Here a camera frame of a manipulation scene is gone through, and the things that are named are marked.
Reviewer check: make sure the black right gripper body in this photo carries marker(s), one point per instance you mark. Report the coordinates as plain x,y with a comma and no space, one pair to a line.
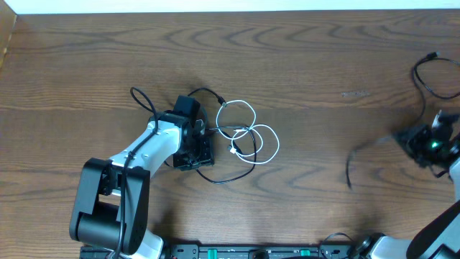
427,145

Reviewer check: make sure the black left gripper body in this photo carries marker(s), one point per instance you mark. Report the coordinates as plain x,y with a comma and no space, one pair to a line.
199,154

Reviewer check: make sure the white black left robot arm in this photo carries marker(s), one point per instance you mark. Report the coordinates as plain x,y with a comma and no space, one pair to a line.
111,205

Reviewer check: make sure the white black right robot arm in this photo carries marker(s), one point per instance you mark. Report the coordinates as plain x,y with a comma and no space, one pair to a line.
439,239

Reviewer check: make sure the brown wooden side panel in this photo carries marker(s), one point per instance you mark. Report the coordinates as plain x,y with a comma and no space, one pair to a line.
7,21

